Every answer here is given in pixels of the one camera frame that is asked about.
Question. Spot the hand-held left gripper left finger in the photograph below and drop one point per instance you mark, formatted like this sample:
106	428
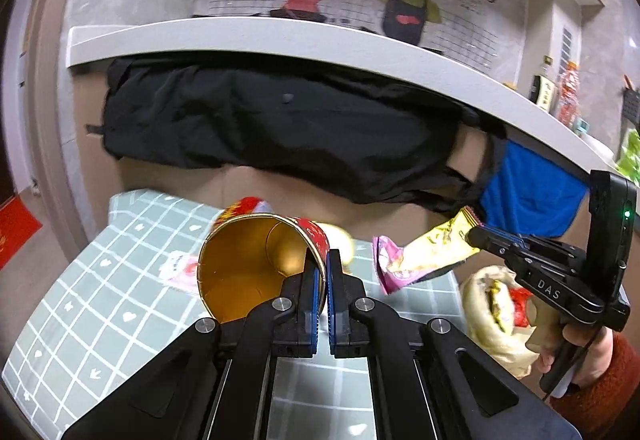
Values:
312	302

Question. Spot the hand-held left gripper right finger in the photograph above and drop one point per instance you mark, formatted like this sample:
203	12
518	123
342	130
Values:
336	312

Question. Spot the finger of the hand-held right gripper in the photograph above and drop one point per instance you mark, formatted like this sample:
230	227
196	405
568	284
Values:
492	249
502	234

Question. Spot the yellow snack wrapper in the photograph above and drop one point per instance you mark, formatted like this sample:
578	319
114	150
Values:
435	245

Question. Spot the red snack bag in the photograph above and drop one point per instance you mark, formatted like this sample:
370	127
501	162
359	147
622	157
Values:
247	207

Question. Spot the person's right forearm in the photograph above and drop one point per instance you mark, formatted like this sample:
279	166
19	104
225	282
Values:
612	395

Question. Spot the person's right hand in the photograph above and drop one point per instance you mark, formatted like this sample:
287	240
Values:
592	360

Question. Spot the blue cloth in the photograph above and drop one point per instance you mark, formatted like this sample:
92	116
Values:
530	195

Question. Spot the red wrapper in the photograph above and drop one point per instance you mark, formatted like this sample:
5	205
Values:
520	307

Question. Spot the pink purple snack wrapper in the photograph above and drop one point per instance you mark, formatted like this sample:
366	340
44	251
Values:
387	272

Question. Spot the yellow rounded item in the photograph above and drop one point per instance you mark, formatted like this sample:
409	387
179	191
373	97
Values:
345	240

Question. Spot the green plastic bag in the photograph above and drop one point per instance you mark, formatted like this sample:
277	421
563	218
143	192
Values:
630	155

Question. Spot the small pink wrapper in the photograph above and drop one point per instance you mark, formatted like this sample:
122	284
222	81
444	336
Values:
186	282

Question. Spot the pink tissue pack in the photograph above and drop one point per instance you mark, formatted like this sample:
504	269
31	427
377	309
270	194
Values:
176	264

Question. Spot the bottle with white label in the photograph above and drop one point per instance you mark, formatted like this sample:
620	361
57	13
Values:
545	90

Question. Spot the red orange bottle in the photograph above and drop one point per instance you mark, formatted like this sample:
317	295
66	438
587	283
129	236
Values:
570	95

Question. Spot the black cloth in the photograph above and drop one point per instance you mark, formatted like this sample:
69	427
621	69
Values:
250	120

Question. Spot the white counter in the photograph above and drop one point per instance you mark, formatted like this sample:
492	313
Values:
200	35

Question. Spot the red doormat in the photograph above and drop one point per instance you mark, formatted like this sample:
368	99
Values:
17	230

